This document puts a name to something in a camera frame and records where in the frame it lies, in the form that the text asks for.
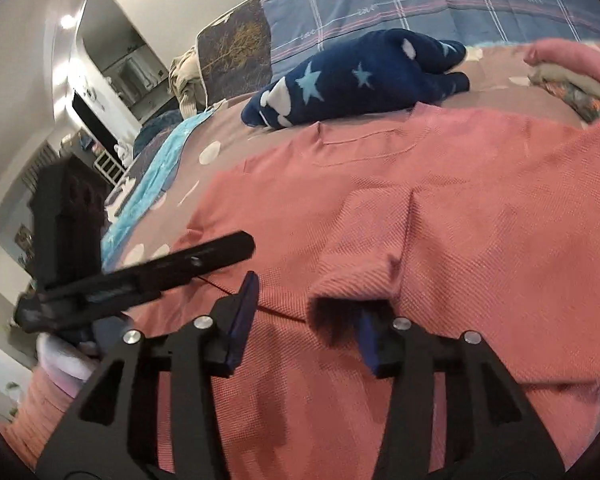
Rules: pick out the grey folded garment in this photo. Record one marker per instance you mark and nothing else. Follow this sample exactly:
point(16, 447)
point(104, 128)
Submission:
point(555, 82)

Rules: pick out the beige crumpled clothes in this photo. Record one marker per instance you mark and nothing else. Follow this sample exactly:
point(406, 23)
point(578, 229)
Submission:
point(186, 85)

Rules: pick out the blue plaid pillow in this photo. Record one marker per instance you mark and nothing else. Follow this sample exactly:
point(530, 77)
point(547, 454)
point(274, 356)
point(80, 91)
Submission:
point(380, 0)

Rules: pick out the white shelf rack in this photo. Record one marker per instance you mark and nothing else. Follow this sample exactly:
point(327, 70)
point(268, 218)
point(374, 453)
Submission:
point(107, 167)

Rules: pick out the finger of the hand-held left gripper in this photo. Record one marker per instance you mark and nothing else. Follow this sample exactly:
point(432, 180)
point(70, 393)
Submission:
point(190, 262)

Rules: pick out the teal blanket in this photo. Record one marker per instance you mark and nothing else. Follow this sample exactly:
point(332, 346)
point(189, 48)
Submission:
point(165, 160)

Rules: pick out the stack of folded clothes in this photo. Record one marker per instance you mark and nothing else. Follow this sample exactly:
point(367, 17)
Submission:
point(580, 60)

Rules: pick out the person's left hand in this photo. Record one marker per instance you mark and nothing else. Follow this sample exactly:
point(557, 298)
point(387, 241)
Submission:
point(62, 362)

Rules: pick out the dark blue blanket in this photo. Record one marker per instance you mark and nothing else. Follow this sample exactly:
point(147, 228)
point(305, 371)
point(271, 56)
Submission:
point(155, 135)

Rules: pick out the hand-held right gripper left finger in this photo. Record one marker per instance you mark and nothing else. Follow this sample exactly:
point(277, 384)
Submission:
point(241, 320)

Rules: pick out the mauve dotted deer bedsheet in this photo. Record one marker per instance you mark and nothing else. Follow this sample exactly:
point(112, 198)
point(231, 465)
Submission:
point(230, 120)

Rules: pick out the tree print pillow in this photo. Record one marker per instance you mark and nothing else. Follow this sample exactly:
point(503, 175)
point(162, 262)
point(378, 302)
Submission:
point(235, 55)

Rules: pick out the pink knit shirt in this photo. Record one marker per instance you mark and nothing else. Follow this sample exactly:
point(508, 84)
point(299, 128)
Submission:
point(430, 210)

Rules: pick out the floral folded garment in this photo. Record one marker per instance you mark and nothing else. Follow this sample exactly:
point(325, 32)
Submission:
point(582, 102)

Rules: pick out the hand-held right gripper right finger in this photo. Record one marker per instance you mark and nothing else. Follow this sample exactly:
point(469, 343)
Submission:
point(370, 345)

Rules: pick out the navy star print garment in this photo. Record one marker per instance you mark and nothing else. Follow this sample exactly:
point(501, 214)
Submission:
point(355, 82)

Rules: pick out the black wall screen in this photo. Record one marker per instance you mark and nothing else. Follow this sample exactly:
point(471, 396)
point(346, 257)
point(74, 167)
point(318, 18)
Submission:
point(92, 110)

